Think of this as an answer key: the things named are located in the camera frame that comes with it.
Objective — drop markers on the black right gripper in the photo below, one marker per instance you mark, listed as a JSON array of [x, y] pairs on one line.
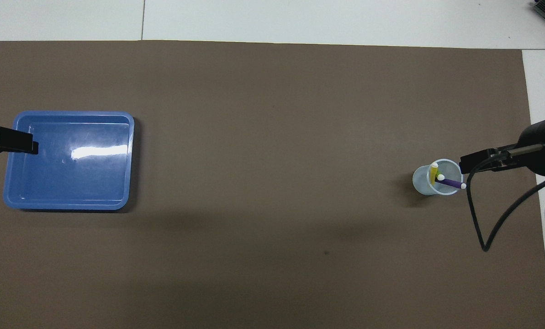
[[535, 151]]

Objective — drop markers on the purple marker pen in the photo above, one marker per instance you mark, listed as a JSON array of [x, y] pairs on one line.
[[452, 183]]

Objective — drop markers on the blue plastic tray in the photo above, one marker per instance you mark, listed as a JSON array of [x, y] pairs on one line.
[[71, 173]]

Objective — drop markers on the yellow marker pen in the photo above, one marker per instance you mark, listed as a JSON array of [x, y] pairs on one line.
[[433, 172]]

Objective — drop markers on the brown table mat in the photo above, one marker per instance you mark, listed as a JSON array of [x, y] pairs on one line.
[[272, 137]]

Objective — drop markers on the pale blue plastic cup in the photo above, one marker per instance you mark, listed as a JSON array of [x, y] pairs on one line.
[[420, 183]]

